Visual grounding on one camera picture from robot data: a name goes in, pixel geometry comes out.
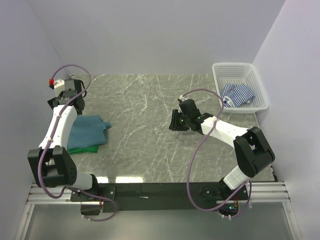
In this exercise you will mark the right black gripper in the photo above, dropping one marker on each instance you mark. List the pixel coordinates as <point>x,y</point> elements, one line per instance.
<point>174,125</point>

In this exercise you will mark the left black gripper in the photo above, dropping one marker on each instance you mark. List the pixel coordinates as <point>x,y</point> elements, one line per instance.
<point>50,102</point>

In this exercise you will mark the blue tank top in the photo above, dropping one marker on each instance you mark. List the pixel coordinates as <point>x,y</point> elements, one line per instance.
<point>87,132</point>

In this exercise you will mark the green tank top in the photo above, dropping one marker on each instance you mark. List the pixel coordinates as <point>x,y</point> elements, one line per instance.
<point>89,149</point>

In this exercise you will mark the striped tank top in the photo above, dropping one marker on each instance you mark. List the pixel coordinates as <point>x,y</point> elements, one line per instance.
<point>235,95</point>

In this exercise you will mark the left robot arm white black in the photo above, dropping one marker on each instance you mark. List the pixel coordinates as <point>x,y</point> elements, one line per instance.
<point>50,163</point>

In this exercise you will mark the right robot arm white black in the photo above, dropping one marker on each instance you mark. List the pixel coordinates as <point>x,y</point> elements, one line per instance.
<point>252,150</point>

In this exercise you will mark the white plastic basket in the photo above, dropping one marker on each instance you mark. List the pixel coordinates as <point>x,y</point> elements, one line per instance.
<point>241,73</point>

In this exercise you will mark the black base beam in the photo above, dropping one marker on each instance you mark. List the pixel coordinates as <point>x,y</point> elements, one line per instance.
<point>151,196</point>

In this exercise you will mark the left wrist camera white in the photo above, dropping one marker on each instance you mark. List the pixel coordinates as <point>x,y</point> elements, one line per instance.
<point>57,85</point>

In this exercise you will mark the aluminium rail frame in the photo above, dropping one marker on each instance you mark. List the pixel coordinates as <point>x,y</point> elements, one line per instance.
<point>252,192</point>

